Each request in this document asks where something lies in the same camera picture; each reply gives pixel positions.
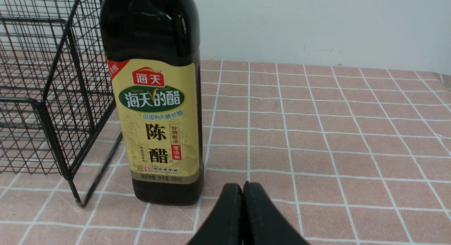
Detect black wire mesh shelf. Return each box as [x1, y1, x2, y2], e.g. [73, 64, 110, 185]
[0, 0, 122, 208]

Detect pink checkered tablecloth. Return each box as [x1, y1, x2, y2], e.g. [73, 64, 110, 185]
[1, 61, 451, 245]

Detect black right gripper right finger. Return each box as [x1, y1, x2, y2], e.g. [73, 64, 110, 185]
[242, 182, 309, 245]

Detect dark vinegar bottle yellow label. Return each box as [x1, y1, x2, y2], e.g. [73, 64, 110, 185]
[99, 0, 204, 205]

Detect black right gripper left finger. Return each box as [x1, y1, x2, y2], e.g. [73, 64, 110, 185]
[188, 183, 243, 245]

